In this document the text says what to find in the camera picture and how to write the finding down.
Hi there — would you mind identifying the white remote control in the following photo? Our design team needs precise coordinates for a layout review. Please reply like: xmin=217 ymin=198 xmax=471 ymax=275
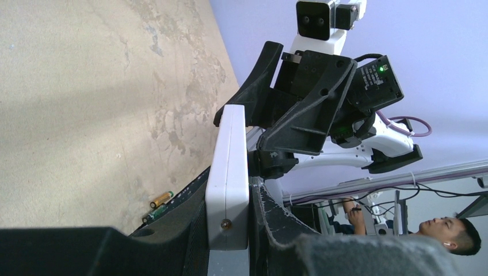
xmin=205 ymin=105 xmax=249 ymax=251

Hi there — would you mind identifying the person in background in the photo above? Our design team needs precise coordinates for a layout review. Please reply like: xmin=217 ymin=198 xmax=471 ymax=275
xmin=329 ymin=198 xmax=482 ymax=256

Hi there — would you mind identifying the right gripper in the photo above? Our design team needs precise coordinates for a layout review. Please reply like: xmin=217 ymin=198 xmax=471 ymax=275
xmin=226 ymin=41 xmax=404 ymax=156

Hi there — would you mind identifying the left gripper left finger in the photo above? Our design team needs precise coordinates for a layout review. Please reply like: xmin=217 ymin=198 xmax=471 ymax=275
xmin=1 ymin=170 xmax=209 ymax=275

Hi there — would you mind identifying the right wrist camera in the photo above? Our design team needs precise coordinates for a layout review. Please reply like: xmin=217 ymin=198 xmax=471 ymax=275
xmin=290 ymin=0 xmax=368 ymax=55

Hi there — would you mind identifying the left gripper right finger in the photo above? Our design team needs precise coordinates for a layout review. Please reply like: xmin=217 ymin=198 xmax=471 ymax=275
xmin=248 ymin=183 xmax=460 ymax=275

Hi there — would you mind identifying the green battery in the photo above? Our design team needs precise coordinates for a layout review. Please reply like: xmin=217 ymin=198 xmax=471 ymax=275
xmin=142 ymin=204 xmax=167 ymax=224

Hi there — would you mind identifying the gold battery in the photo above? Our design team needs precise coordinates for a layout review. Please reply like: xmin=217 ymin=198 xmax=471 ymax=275
xmin=150 ymin=191 xmax=174 ymax=209

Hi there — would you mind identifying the aluminium frame rail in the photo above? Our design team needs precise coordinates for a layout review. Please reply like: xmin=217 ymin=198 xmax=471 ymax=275
xmin=283 ymin=159 xmax=487 ymax=204

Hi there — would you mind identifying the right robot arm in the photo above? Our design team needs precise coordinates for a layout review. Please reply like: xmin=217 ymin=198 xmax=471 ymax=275
xmin=228 ymin=41 xmax=422 ymax=179

